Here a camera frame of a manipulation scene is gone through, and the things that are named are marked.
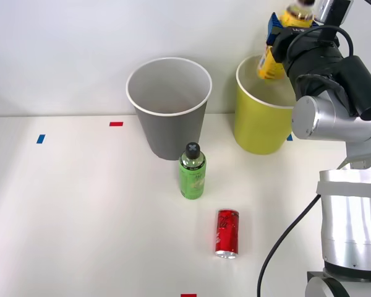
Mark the grey plastic waste bin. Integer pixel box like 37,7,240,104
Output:
126,56,213,161

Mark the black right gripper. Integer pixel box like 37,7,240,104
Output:
266,11,322,64

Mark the black cable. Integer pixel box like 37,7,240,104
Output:
256,194,322,297

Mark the yellow label plastic bottle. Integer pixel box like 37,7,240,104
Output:
255,0,317,82

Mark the green plastic bottle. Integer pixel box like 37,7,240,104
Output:
177,142,207,201

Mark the red drink can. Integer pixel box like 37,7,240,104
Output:
214,208,241,260

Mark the yellow-green plastic waste bin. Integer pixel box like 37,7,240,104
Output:
234,54,298,156

